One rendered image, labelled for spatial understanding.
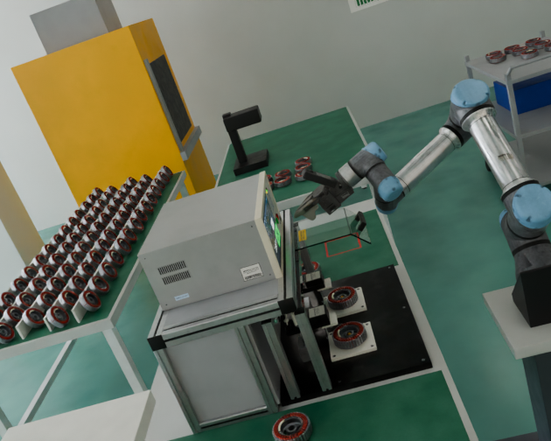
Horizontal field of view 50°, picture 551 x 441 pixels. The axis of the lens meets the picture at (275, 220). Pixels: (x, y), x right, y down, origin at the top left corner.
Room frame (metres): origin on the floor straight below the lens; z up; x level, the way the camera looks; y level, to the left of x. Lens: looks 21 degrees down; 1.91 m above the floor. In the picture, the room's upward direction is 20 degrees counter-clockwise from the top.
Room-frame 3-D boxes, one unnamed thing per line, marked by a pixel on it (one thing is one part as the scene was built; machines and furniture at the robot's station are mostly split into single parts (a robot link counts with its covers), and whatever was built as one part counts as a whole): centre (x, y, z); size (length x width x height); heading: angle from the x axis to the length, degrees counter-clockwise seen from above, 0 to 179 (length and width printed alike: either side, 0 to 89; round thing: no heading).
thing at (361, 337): (1.64, -0.10, 0.80); 0.11 x 0.11 x 0.04
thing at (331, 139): (4.14, -0.25, 0.37); 1.85 x 1.10 x 0.75; 172
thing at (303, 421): (1.35, 0.16, 0.77); 0.11 x 0.11 x 0.04
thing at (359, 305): (1.88, -0.14, 0.78); 0.15 x 0.15 x 0.01; 82
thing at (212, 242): (1.82, 0.20, 1.22); 0.44 x 0.39 x 0.20; 172
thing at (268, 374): (1.80, 0.13, 0.92); 0.66 x 0.01 x 0.30; 172
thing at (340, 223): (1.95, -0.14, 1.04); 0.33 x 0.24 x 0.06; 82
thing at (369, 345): (1.64, -0.10, 0.78); 0.15 x 0.15 x 0.01; 82
